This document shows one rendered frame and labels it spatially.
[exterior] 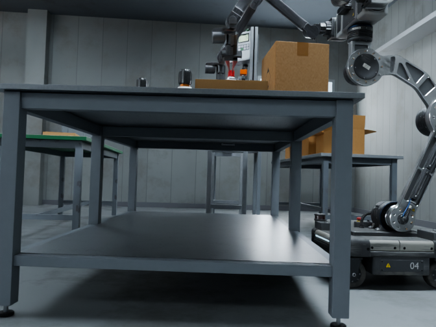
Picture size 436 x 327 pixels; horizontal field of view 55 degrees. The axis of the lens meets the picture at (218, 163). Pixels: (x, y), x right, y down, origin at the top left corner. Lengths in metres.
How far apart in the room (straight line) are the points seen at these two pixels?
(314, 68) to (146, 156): 5.30
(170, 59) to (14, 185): 5.75
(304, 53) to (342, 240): 0.83
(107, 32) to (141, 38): 0.57
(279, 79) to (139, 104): 0.64
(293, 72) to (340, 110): 0.40
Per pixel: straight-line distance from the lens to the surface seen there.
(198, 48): 7.25
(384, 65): 2.44
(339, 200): 1.53
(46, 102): 1.64
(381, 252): 2.19
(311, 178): 7.25
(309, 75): 1.89
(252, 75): 2.73
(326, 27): 2.72
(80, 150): 3.35
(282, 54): 1.88
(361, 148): 4.20
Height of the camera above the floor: 0.52
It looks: 2 degrees up
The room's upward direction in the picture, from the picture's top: 2 degrees clockwise
